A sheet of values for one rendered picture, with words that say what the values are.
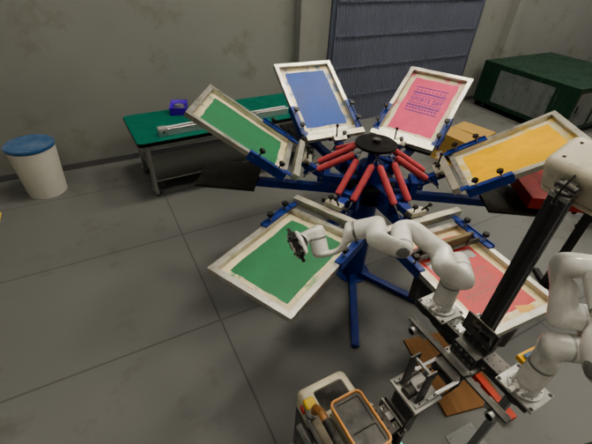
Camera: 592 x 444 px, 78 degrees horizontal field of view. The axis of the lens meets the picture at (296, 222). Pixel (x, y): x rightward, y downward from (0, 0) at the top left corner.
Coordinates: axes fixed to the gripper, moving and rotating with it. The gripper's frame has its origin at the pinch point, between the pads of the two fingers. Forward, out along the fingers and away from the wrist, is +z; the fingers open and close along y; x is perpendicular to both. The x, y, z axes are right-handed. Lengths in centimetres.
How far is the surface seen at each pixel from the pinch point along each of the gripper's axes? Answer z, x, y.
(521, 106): -559, -409, -35
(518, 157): -138, -154, 16
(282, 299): -58, 26, 24
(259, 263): -78, 33, 2
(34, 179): -237, 251, -186
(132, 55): -280, 106, -281
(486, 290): -81, -77, 72
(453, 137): -394, -218, -30
